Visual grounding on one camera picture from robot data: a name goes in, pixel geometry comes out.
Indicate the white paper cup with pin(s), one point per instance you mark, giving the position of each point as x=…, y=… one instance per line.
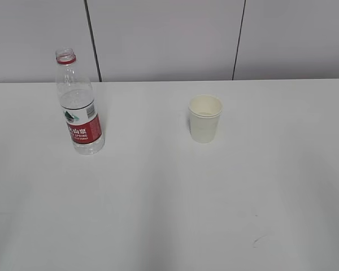
x=204, y=116

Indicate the clear plastic water bottle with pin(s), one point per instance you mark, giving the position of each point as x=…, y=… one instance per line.
x=77, y=101

